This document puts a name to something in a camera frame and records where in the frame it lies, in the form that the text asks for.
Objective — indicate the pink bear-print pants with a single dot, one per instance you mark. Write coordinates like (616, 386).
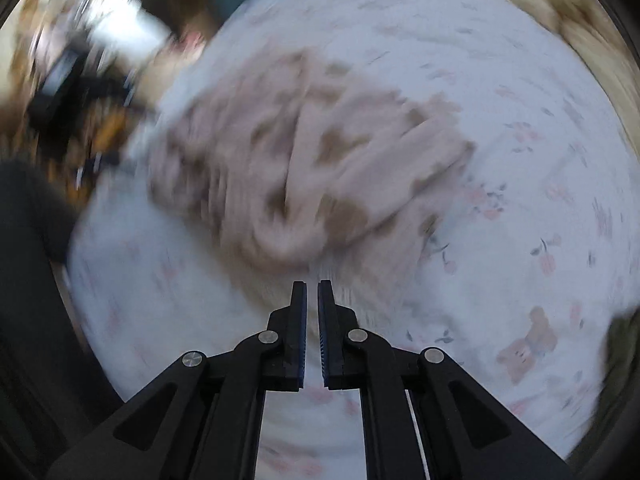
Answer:
(300, 160)

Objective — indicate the olive green garment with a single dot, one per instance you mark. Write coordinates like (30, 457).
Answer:
(617, 360)

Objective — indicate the white floral bed sheet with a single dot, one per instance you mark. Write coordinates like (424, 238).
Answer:
(500, 210)

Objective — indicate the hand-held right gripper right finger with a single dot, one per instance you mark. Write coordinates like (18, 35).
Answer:
(322, 330)

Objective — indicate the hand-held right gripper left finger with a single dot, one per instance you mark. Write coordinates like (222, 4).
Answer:
(300, 330)

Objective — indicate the cream bear-print quilt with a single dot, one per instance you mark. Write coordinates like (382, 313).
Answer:
(565, 15)

